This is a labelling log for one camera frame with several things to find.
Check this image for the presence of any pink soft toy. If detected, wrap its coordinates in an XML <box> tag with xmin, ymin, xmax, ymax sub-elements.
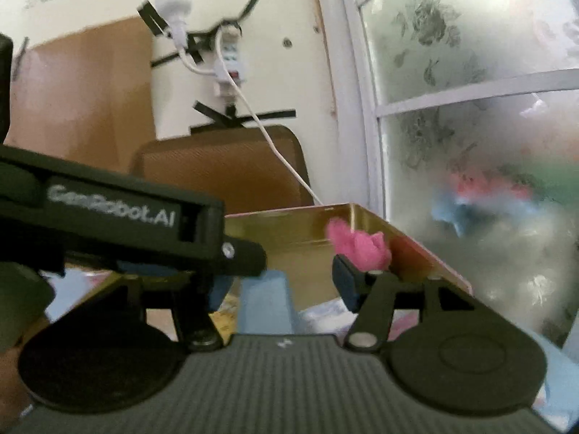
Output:
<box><xmin>325</xmin><ymin>218</ymin><xmax>393</xmax><ymax>271</ymax></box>

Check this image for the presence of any blue folded cloth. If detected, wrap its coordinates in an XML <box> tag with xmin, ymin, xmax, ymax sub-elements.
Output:
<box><xmin>237</xmin><ymin>269</ymin><xmax>296</xmax><ymax>335</ymax></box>

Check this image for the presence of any pink gold storage box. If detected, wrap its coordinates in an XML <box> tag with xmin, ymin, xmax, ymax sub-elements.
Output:
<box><xmin>80</xmin><ymin>203</ymin><xmax>474</xmax><ymax>340</ymax></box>

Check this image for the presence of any brown chair back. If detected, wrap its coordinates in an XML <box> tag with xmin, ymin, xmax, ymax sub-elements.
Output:
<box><xmin>131</xmin><ymin>127</ymin><xmax>314</xmax><ymax>214</ymax></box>

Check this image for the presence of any blue pig cartoon mat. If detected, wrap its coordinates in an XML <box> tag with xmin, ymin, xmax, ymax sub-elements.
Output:
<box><xmin>528</xmin><ymin>331</ymin><xmax>578</xmax><ymax>433</ymax></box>

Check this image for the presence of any white plug adapter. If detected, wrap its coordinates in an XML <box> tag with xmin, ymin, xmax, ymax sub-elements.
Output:
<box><xmin>155</xmin><ymin>0</ymin><xmax>193</xmax><ymax>49</ymax></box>

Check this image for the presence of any white power strip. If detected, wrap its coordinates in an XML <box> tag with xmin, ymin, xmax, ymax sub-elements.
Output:
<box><xmin>214</xmin><ymin>25</ymin><xmax>246</xmax><ymax>103</ymax></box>

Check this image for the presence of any white charging cable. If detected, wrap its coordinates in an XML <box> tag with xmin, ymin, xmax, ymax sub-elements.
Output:
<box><xmin>177</xmin><ymin>26</ymin><xmax>324</xmax><ymax>207</ymax></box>

